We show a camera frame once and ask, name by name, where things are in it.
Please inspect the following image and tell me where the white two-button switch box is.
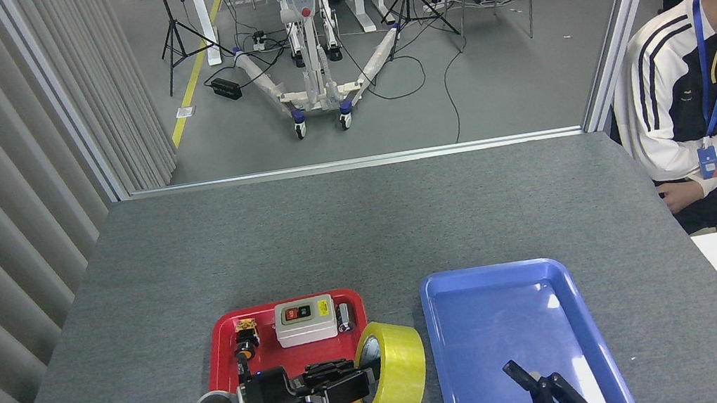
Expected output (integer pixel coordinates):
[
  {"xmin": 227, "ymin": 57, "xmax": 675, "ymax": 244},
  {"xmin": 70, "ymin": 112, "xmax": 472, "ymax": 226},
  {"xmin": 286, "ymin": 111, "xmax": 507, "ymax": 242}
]
[{"xmin": 271, "ymin": 293, "xmax": 342, "ymax": 350}]

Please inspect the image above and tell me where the silver post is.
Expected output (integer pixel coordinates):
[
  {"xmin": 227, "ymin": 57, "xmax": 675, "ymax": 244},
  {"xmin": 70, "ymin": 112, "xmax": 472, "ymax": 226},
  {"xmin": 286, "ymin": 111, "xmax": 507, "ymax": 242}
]
[
  {"xmin": 562, "ymin": 0, "xmax": 703, "ymax": 135},
  {"xmin": 0, "ymin": 0, "xmax": 132, "ymax": 216}
]

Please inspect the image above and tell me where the silver table rail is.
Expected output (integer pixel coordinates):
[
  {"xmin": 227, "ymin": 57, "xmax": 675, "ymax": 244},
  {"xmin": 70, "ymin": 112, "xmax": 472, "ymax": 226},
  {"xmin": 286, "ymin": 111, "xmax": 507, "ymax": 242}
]
[{"xmin": 127, "ymin": 123, "xmax": 586, "ymax": 203}]

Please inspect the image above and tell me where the small silver black switch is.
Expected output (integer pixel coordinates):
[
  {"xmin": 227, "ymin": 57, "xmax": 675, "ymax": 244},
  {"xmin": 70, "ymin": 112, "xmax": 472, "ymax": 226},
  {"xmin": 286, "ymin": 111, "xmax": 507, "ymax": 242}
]
[{"xmin": 335, "ymin": 300, "xmax": 358, "ymax": 335}]

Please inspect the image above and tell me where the orange black push button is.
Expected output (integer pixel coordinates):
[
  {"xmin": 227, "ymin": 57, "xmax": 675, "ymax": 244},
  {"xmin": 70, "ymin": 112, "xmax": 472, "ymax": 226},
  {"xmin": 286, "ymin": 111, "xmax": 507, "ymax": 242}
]
[{"xmin": 228, "ymin": 317, "xmax": 264, "ymax": 364}]

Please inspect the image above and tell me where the person's hand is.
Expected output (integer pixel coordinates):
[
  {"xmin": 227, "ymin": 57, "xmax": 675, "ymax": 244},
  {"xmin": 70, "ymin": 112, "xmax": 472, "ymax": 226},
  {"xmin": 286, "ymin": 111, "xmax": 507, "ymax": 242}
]
[{"xmin": 658, "ymin": 177, "xmax": 707, "ymax": 217}]

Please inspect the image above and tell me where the long black floor cable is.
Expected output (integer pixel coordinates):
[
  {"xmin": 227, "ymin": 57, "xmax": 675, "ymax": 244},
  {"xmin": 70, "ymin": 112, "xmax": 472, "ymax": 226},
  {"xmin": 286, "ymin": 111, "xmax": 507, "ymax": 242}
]
[{"xmin": 436, "ymin": 34, "xmax": 484, "ymax": 145}]

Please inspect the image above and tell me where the blue plastic tray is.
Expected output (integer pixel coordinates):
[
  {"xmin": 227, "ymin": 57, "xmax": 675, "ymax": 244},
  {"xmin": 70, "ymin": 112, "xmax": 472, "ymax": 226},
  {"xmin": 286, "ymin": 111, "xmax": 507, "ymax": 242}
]
[{"xmin": 417, "ymin": 245, "xmax": 641, "ymax": 403}]

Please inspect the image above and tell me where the yellow tape roll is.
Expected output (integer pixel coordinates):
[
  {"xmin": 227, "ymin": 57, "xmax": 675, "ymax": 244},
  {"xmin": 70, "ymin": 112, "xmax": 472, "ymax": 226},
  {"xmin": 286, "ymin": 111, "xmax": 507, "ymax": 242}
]
[{"xmin": 342, "ymin": 314, "xmax": 433, "ymax": 403}]

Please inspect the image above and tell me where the black power adapter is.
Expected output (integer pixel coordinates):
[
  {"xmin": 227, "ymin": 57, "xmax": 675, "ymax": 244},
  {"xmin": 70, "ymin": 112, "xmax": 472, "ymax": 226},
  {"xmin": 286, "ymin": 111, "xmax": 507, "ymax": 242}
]
[{"xmin": 209, "ymin": 74, "xmax": 245, "ymax": 104}]

